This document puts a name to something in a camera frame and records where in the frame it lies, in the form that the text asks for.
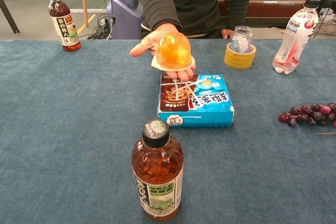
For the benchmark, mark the person right hand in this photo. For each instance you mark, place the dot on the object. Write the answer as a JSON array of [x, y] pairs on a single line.
[[149, 43]]

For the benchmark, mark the person left hand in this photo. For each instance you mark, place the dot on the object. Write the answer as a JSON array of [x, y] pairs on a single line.
[[227, 33]]

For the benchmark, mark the orange round object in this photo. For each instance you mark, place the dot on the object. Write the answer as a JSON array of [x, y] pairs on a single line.
[[173, 51]]

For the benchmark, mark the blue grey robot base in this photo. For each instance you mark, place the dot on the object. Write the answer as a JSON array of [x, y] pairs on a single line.
[[126, 16]]

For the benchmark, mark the clear glass jar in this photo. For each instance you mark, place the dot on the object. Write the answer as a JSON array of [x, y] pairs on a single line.
[[242, 39]]

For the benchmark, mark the yellow tape roll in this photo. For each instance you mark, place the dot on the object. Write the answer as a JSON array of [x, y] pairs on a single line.
[[239, 60]]

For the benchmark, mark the person torso dark sweater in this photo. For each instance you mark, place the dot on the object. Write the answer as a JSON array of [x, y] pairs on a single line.
[[204, 1]]

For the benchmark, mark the brown wooden pool table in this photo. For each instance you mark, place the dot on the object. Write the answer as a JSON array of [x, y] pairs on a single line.
[[275, 6]]

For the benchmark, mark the clear drink bottle red label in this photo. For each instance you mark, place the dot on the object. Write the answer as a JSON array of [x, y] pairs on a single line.
[[294, 40]]

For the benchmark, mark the blue cookie box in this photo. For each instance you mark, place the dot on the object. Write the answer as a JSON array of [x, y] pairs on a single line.
[[210, 103]]

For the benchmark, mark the wooden pole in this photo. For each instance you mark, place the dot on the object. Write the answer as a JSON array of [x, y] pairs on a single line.
[[84, 1]]

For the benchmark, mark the brown tea bottle cartoon label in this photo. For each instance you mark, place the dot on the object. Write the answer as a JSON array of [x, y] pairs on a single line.
[[65, 30]]

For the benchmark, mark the dark red grape bunch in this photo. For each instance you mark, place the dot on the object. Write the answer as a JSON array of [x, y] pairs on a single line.
[[315, 115]]

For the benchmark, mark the blue tablecloth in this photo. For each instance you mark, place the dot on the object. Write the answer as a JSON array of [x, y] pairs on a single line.
[[65, 129]]

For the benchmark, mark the small brown-lidded jar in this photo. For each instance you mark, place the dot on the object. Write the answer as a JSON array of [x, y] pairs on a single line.
[[157, 166]]

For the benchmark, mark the black table leg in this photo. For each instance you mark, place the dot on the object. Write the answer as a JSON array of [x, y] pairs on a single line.
[[9, 15]]

